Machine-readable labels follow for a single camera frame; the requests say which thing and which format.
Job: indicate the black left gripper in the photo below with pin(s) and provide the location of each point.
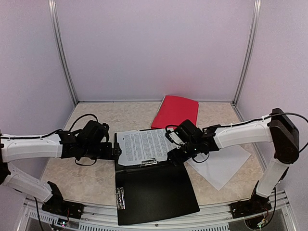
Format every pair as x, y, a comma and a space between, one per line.
108, 155

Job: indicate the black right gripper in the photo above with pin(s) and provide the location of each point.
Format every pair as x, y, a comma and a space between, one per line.
175, 158

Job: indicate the white paper sheet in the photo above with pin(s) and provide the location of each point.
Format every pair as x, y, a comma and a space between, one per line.
221, 165

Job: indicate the red file folder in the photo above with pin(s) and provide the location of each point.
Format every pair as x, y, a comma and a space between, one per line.
173, 110

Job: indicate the printed text paper sheet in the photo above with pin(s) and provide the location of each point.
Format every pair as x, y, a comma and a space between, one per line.
139, 147

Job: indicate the black book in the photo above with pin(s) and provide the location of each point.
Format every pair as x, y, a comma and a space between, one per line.
154, 193

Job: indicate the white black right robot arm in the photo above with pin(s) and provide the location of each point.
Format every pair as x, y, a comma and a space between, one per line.
275, 128

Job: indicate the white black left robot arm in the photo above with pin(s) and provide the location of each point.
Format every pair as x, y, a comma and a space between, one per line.
58, 144

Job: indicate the black folder centre clip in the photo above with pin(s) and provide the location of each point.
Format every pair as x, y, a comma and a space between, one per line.
149, 162

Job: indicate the black folder edge clip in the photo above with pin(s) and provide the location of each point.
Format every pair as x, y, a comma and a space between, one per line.
120, 198

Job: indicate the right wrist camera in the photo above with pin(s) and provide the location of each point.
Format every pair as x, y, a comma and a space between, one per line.
173, 138

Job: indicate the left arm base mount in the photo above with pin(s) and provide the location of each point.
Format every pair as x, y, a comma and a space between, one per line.
64, 208

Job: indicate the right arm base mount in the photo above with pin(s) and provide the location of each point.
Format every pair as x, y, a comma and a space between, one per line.
249, 207

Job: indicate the aluminium front rail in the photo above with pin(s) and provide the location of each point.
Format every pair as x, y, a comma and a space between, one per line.
276, 215

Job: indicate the left aluminium corner post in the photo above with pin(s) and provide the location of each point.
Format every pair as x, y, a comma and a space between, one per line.
61, 52

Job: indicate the aluminium corner post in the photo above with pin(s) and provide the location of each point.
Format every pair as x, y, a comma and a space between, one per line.
61, 52
249, 51

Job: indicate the right aluminium corner post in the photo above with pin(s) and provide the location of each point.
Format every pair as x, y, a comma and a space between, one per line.
249, 51

